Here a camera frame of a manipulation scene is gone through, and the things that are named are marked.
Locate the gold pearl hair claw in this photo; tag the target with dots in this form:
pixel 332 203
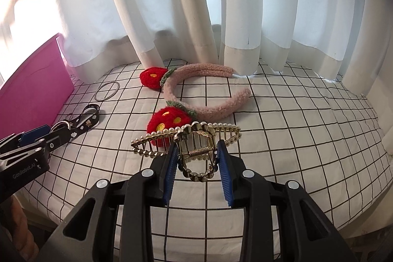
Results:
pixel 196 141

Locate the pink plastic tub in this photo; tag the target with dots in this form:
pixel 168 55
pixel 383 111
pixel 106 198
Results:
pixel 35 93

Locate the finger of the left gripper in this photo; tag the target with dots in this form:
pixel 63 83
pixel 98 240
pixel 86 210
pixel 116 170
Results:
pixel 32 135

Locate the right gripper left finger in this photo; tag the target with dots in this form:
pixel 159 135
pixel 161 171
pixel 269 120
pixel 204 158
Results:
pixel 88 231

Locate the pink strawberry plush headband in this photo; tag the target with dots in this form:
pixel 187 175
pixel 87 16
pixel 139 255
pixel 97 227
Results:
pixel 193 92

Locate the white curtain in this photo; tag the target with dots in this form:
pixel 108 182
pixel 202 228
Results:
pixel 348 37

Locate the checkered white bed sheet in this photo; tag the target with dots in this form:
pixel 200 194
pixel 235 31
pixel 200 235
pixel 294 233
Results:
pixel 295 126

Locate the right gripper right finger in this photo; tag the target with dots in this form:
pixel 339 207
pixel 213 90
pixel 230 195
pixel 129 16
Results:
pixel 281 221

